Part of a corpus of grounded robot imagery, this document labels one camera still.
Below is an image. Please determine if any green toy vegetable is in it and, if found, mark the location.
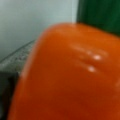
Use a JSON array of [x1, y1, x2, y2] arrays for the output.
[[76, 0, 120, 36]]

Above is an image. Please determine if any grey metal drawer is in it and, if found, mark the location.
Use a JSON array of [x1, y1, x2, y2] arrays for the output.
[[0, 41, 35, 120]]

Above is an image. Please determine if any orange carrot piece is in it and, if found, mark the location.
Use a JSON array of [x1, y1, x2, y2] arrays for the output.
[[7, 23, 120, 120]]

